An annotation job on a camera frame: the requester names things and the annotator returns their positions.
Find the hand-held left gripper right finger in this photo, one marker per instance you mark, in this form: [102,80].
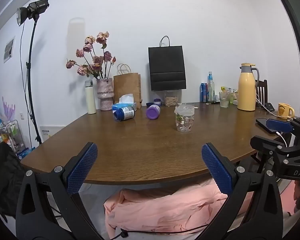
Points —
[217,170]

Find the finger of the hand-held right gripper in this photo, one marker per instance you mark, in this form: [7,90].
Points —
[263,142]
[278,126]

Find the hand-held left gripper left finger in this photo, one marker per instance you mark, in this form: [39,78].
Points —
[82,168]

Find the clear floral cup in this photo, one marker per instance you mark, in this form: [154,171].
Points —
[184,119]

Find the yellow mug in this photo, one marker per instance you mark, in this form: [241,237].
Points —
[284,110]

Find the black smartphone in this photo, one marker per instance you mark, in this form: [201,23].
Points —
[262,123]

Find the black power bank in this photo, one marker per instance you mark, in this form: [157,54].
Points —
[269,106]

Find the dark wooden chair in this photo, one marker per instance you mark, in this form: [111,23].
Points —
[263,90]

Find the yellow thermos jug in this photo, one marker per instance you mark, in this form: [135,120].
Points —
[247,90]

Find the clear drinking glass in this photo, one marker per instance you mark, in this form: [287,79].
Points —
[224,101]

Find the pink cloth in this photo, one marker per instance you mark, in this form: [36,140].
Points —
[165,205]

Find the blue-lid pill bottle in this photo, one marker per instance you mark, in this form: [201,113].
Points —
[125,113]

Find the white thermos bottle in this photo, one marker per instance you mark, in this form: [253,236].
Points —
[90,98]

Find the clear glass bottle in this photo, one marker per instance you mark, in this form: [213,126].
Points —
[210,88]

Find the blue tissue box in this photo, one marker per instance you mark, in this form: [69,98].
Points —
[125,103]

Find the pink mottled vase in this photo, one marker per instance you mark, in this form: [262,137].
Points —
[105,93]

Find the blue drink can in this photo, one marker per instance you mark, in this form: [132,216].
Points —
[203,93]

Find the black cloth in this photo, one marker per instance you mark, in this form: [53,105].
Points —
[3,177]

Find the clear jar of oats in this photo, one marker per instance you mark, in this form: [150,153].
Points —
[171,99]

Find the purple-lid pill bottle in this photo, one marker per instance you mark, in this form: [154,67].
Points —
[153,112]

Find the small purple lidded jar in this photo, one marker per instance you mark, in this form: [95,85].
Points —
[157,102]

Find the purple decoration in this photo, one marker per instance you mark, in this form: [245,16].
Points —
[8,111]

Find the brown paper bag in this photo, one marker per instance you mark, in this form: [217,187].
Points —
[127,86]

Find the dried pink roses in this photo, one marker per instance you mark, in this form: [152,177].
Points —
[97,61]

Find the black paper bag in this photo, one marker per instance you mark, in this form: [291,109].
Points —
[167,67]

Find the black studio light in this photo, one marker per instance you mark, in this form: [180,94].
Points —
[35,8]

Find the wall panel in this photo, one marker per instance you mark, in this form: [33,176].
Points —
[9,49]

